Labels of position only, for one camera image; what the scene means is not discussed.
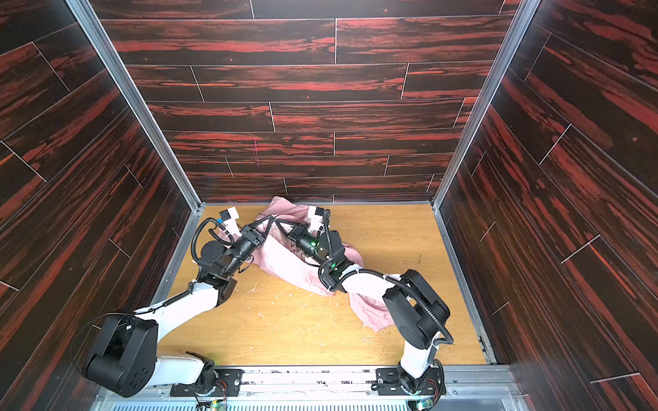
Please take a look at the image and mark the pink zip-up jacket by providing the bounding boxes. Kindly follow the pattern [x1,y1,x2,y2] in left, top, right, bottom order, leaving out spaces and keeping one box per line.
[215,196,397,332]

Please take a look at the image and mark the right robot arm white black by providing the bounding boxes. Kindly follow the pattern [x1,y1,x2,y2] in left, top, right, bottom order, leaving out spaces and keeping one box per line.
[277,219,454,393]

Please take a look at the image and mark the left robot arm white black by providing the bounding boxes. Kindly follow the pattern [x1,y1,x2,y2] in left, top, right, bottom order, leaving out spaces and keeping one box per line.
[78,224,268,397]

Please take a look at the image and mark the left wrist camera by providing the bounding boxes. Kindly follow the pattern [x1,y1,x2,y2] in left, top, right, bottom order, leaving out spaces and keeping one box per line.
[218,207,240,234]

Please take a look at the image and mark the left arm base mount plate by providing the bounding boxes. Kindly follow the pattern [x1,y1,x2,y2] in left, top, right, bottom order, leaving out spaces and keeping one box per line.
[170,368,244,398]

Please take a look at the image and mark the aluminium front rail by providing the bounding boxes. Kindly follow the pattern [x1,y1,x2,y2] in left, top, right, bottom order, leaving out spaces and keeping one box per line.
[91,366,531,410]

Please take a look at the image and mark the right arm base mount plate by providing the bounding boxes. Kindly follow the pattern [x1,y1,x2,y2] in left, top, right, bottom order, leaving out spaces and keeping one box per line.
[371,366,447,397]

